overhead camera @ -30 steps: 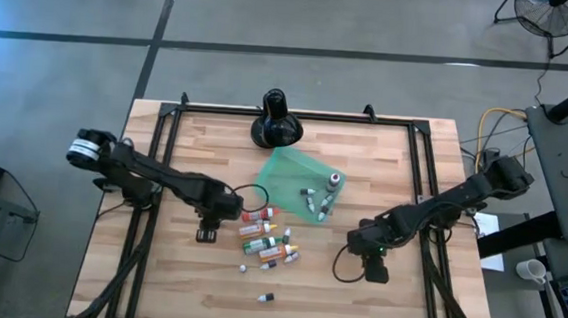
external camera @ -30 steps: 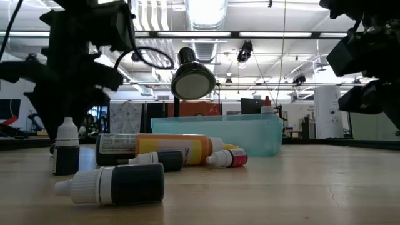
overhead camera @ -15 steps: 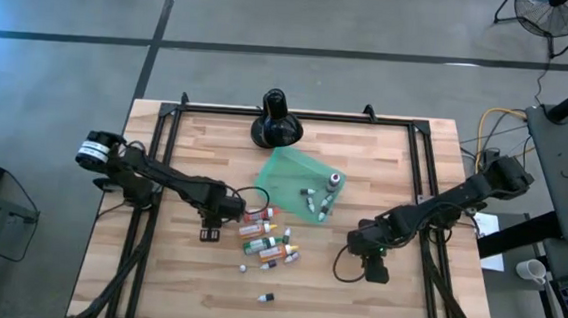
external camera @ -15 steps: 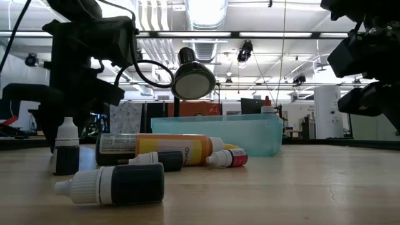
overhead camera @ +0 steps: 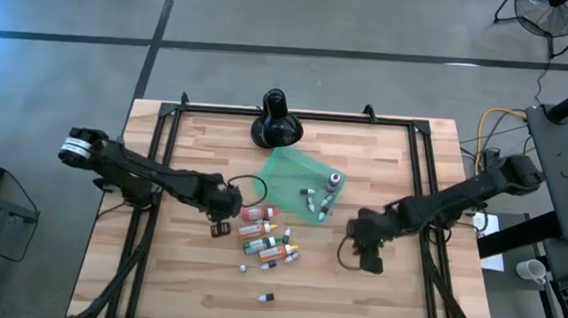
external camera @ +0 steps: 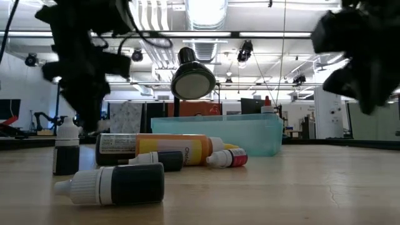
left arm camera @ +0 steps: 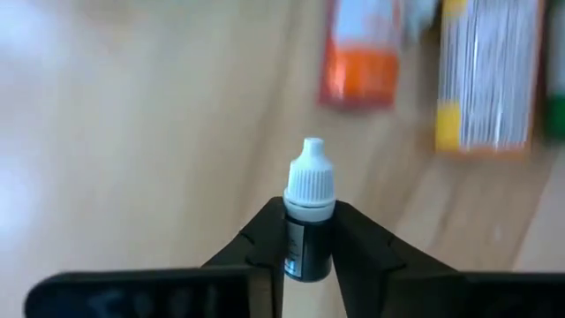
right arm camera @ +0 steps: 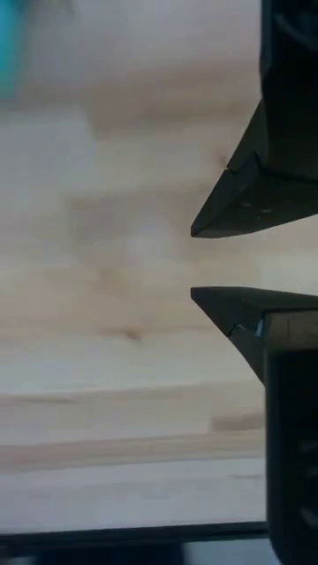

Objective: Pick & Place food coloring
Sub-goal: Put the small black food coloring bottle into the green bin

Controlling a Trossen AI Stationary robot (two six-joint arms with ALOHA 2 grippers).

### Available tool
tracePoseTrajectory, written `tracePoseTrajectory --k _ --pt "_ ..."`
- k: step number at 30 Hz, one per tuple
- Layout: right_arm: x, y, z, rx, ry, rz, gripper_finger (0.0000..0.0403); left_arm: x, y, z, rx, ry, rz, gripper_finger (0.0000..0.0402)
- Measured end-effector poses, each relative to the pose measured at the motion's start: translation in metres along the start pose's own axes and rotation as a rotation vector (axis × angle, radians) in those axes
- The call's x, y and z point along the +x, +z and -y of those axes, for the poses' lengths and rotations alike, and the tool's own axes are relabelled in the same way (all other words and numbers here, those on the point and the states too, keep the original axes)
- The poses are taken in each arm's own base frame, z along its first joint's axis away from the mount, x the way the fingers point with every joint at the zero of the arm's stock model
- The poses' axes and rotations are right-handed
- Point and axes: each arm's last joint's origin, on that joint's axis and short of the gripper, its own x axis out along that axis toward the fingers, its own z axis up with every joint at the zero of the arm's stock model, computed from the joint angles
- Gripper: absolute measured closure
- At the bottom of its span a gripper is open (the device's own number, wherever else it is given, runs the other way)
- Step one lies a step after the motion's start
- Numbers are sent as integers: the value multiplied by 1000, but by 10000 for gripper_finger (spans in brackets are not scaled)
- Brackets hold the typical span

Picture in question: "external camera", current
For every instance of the black overhead crossbar with lights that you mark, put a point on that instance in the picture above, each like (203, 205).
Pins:
(235, 34)

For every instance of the red strip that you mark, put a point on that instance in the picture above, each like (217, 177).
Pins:
(7, 121)

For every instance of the large green food coloring bottle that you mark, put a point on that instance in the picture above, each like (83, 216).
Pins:
(112, 157)

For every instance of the white pillar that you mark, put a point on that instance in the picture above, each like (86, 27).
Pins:
(328, 118)

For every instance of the green curtain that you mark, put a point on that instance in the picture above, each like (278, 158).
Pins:
(375, 128)

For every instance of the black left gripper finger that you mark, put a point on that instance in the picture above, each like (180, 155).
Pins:
(117, 66)
(86, 100)

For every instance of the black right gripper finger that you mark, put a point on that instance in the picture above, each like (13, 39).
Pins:
(342, 81)
(378, 84)

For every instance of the black wall screen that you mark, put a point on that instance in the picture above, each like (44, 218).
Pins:
(9, 109)

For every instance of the orange partition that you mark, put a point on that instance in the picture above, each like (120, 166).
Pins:
(193, 108)

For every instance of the marble pattern panel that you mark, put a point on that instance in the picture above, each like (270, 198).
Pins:
(125, 118)

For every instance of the large yellow food coloring bottle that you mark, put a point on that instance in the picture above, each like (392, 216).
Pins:
(175, 143)

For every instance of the small dark dropper bottle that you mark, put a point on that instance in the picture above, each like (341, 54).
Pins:
(66, 159)

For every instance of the teal translucent plastic bin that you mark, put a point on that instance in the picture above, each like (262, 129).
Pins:
(218, 134)

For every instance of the black desk lamp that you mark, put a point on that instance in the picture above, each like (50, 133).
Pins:
(192, 72)

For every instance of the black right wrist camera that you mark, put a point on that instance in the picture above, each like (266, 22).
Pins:
(331, 31)

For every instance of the black monitor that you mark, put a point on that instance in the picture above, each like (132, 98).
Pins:
(251, 105)

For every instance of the background black robot arm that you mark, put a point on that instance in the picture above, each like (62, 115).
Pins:
(43, 118)

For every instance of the black ceiling camera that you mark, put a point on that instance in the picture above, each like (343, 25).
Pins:
(299, 79)
(31, 60)
(137, 56)

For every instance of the small red dropper bottle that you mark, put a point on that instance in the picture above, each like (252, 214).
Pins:
(234, 157)

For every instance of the large red food coloring bottle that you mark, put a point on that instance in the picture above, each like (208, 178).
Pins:
(267, 109)

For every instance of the small black dropper bottle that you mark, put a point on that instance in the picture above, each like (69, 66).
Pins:
(137, 184)

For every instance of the small purple dropper bottle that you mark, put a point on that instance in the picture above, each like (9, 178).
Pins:
(168, 161)

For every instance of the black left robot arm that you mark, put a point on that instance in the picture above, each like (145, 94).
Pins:
(84, 15)

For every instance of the black overhead camera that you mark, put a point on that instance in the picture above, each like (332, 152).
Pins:
(245, 51)

